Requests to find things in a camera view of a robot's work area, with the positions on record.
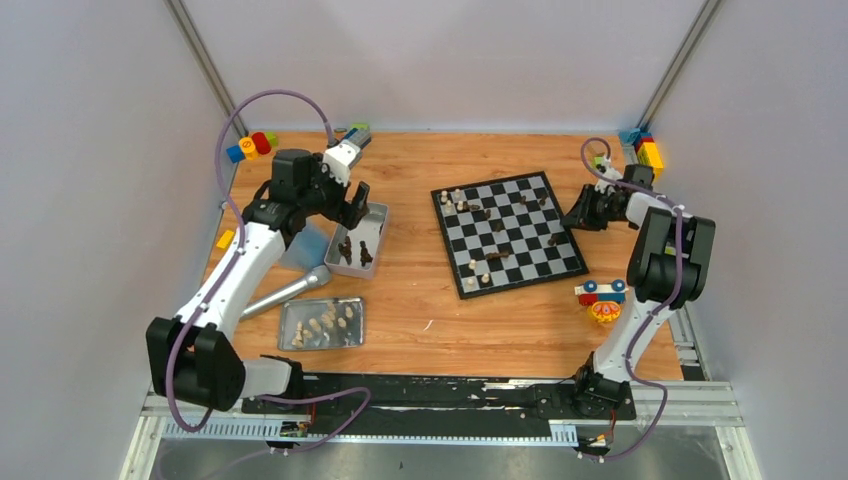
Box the colourful toy car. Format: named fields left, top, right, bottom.
left=574, top=279, right=629, bottom=324

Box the black silver chess board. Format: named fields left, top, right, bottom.
left=429, top=171, right=589, bottom=300

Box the small yellow block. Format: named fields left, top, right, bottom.
left=215, top=230, right=236, bottom=250

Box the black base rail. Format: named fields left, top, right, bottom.
left=240, top=372, right=636, bottom=438

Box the tin box with dark pieces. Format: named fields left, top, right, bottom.
left=324, top=203, right=390, bottom=280

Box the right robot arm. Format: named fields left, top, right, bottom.
left=561, top=164, right=716, bottom=418

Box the blue plastic bag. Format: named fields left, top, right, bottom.
left=278, top=222, right=330, bottom=271

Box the colourful toy blocks left corner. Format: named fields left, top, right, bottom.
left=225, top=131, right=279, bottom=163

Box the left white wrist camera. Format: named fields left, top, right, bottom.
left=322, top=140, right=362, bottom=187

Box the colourful toy blocks corner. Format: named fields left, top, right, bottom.
left=618, top=128, right=665, bottom=180
left=225, top=131, right=279, bottom=163

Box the purple cable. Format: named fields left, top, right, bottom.
left=165, top=89, right=372, bottom=458
left=572, top=137, right=687, bottom=463

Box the silver microphone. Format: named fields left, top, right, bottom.
left=240, top=265, right=332, bottom=321

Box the tin lid with light pieces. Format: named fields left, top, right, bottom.
left=277, top=297, right=366, bottom=351

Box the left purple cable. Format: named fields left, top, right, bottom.
left=165, top=89, right=372, bottom=458

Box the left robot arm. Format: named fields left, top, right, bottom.
left=146, top=141, right=370, bottom=413

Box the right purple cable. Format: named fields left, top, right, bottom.
left=572, top=137, right=687, bottom=463

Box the blue green toy block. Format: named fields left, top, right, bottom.
left=341, top=123, right=372, bottom=149

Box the colourful toy blocks right corner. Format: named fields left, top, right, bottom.
left=618, top=128, right=665, bottom=180

